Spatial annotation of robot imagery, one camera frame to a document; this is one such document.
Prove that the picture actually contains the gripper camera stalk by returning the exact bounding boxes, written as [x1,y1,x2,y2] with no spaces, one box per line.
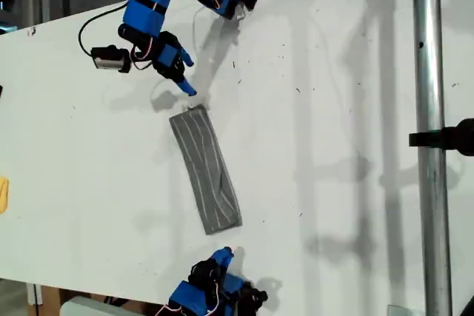
[127,47,155,67]

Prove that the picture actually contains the yellow object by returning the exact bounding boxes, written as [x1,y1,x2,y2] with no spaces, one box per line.
[0,177,10,215]

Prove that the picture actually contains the wooden board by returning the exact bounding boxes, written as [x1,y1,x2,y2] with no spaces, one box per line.
[26,283,62,308]

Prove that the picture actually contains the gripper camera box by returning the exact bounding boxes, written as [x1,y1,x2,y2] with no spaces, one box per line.
[242,281,270,315]
[90,44,133,74]

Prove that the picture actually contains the white box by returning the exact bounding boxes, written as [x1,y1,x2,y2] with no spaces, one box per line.
[60,295,156,316]

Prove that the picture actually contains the gripper camera cable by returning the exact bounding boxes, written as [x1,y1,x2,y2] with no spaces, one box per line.
[78,0,130,57]

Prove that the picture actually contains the grey white-striped towel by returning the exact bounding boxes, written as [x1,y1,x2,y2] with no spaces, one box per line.
[168,104,244,236]

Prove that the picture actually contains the black post clamp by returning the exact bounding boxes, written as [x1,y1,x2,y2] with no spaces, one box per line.
[408,118,474,157]

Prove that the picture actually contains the steel post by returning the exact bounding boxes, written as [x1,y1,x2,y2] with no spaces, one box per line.
[410,0,455,316]

